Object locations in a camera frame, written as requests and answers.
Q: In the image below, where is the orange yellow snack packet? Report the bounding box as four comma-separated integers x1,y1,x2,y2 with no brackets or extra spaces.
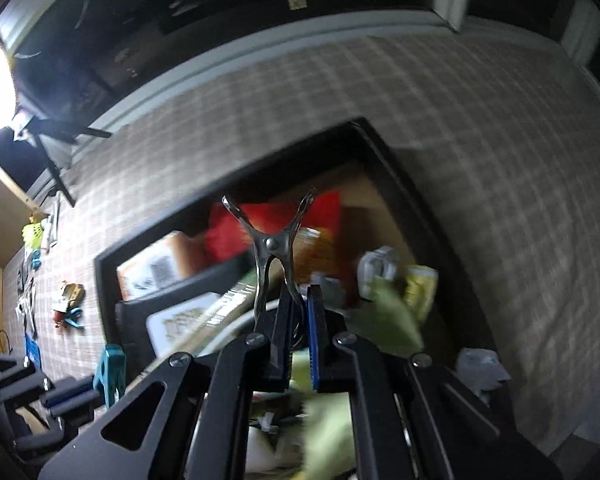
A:
297,226,342,283

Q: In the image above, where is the plaid blanket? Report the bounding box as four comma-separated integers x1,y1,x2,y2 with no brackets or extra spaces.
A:
0,35,600,458

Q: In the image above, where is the blue cable package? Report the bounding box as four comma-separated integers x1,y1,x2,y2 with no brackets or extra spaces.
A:
23,332,44,370

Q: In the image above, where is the black stand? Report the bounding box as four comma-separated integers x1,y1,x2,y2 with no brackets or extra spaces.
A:
27,122,113,207

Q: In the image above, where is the yellow green packet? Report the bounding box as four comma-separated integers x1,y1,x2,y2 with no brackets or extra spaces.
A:
21,220,48,251

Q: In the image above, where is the white printed card box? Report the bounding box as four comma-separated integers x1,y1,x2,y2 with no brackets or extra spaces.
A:
146,291,255,357

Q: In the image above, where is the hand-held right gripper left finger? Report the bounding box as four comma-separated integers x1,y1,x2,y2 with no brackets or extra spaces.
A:
37,294,293,480

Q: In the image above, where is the red yellow snack packet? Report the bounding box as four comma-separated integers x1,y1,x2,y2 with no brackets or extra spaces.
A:
51,283,86,313

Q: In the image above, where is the metal spring clip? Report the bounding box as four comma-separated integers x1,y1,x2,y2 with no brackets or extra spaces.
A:
222,186,317,333

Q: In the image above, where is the white tube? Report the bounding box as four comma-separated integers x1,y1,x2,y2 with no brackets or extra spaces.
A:
47,199,63,253

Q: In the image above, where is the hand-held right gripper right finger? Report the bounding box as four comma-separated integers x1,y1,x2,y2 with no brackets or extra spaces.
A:
306,284,563,480

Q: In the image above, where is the orange cardboard box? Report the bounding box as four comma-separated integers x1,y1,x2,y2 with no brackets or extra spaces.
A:
116,231,212,302

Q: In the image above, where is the white crumpled wrapper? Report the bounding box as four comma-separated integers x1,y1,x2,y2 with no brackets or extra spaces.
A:
357,246,400,302

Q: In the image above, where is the teal plastic clip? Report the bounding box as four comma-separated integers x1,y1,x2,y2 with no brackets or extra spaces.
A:
60,307,86,331
93,345,127,407

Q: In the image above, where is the black storage box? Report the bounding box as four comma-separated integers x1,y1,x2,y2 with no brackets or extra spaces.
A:
94,117,520,441

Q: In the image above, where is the beige wooden board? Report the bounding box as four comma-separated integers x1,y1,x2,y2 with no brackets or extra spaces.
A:
0,150,42,267

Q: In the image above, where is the white crumpled paper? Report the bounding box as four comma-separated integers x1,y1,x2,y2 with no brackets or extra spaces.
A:
454,347,512,403

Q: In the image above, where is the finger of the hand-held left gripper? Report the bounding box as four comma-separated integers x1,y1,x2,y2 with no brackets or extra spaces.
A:
40,377,97,402
47,397,99,425

